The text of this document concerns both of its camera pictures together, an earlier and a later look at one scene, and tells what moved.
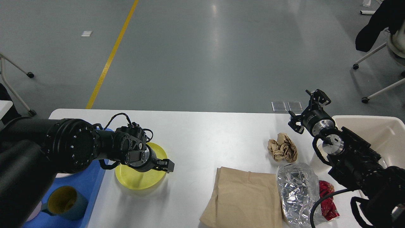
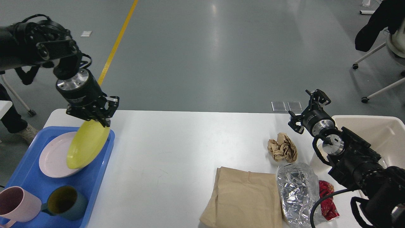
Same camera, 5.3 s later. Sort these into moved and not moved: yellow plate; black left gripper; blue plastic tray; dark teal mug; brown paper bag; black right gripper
Moved: black left gripper; yellow plate
Not moved: blue plastic tray; brown paper bag; black right gripper; dark teal mug
